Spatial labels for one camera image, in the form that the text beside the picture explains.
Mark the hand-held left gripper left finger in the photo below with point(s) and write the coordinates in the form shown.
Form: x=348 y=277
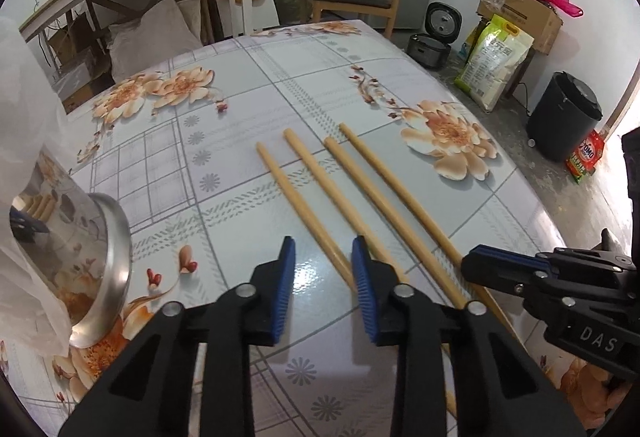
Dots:
x=284 y=292

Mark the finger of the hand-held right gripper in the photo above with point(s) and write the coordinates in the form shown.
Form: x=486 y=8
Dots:
x=500 y=257
x=500 y=282

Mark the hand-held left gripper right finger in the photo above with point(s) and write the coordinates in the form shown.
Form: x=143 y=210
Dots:
x=365 y=292

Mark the tan bamboo chopstick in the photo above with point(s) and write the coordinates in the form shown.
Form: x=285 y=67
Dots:
x=400 y=189
x=295 y=204
x=380 y=212
x=320 y=177

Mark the metal utensil holder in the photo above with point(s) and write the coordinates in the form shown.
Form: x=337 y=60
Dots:
x=85 y=237

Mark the red detergent packet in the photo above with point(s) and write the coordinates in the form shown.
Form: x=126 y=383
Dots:
x=585 y=159

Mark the black trash bin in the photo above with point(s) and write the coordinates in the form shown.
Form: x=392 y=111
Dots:
x=562 y=122

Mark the yellow green rice bag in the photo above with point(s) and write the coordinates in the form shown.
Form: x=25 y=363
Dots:
x=492 y=62

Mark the floral plastic tablecloth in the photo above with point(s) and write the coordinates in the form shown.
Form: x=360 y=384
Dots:
x=280 y=82

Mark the black rice cooker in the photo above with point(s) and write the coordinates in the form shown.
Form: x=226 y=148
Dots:
x=425 y=49

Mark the large cardboard box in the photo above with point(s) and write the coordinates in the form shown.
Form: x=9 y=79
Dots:
x=530 y=19

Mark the dark green bag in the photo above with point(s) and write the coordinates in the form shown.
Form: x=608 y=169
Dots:
x=290 y=4

